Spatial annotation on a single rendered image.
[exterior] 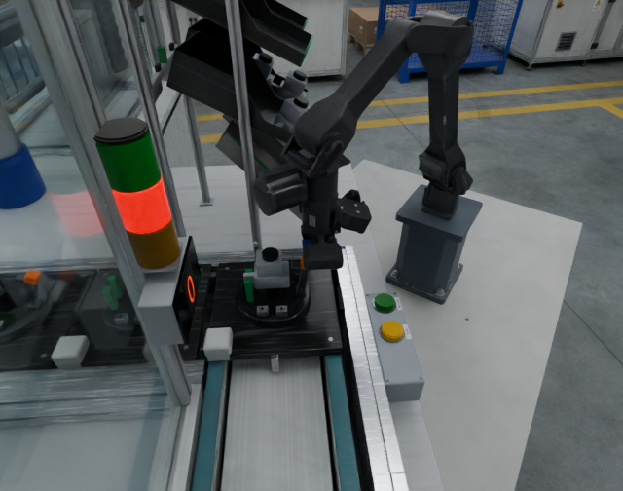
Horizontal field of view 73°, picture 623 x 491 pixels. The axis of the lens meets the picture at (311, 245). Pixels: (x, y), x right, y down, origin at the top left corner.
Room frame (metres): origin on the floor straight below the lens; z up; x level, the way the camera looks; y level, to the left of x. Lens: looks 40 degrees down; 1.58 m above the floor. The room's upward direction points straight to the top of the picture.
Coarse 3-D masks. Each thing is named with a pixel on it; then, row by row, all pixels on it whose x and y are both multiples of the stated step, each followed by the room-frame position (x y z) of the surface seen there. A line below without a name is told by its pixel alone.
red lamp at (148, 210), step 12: (120, 192) 0.35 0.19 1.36; (144, 192) 0.35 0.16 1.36; (156, 192) 0.36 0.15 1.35; (120, 204) 0.35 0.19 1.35; (132, 204) 0.35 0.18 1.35; (144, 204) 0.35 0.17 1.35; (156, 204) 0.36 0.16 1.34; (132, 216) 0.35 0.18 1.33; (144, 216) 0.35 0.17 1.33; (156, 216) 0.35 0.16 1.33; (168, 216) 0.37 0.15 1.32; (132, 228) 0.35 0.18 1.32; (144, 228) 0.35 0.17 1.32; (156, 228) 0.35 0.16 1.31
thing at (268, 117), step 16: (176, 48) 0.80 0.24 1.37; (192, 48) 0.90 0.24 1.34; (208, 48) 0.92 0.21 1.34; (224, 48) 0.92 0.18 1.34; (176, 64) 0.80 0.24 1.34; (192, 64) 0.79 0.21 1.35; (208, 64) 0.79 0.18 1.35; (224, 64) 0.92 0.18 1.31; (256, 64) 0.91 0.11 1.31; (176, 80) 0.80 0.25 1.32; (192, 80) 0.79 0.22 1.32; (208, 80) 0.79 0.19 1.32; (224, 80) 0.79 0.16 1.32; (256, 80) 0.91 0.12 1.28; (192, 96) 0.80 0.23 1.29; (208, 96) 0.79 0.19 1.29; (224, 96) 0.79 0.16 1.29; (256, 96) 0.91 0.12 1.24; (272, 96) 0.91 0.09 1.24; (224, 112) 0.79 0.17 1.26; (256, 112) 0.78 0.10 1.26; (272, 112) 0.87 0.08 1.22; (256, 128) 0.78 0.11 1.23; (272, 128) 0.78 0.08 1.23
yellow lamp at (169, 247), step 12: (168, 228) 0.36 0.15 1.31; (132, 240) 0.35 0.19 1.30; (144, 240) 0.35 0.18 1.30; (156, 240) 0.35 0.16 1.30; (168, 240) 0.36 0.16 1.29; (144, 252) 0.35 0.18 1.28; (156, 252) 0.35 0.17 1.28; (168, 252) 0.36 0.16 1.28; (144, 264) 0.35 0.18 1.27; (156, 264) 0.35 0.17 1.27; (168, 264) 0.35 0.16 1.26
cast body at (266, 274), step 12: (264, 252) 0.57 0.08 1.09; (276, 252) 0.57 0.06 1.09; (264, 264) 0.55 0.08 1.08; (276, 264) 0.55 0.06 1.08; (288, 264) 0.58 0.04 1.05; (252, 276) 0.56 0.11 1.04; (264, 276) 0.55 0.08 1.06; (276, 276) 0.55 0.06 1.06; (288, 276) 0.55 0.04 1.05; (264, 288) 0.55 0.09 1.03
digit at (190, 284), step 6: (186, 270) 0.37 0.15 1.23; (192, 270) 0.40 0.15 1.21; (186, 276) 0.37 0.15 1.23; (192, 276) 0.39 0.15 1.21; (186, 282) 0.36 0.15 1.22; (192, 282) 0.38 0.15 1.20; (186, 288) 0.36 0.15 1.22; (192, 288) 0.38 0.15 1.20; (186, 294) 0.35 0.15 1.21; (192, 294) 0.37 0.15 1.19; (192, 300) 0.37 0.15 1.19; (192, 306) 0.36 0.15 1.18; (192, 312) 0.36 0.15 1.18
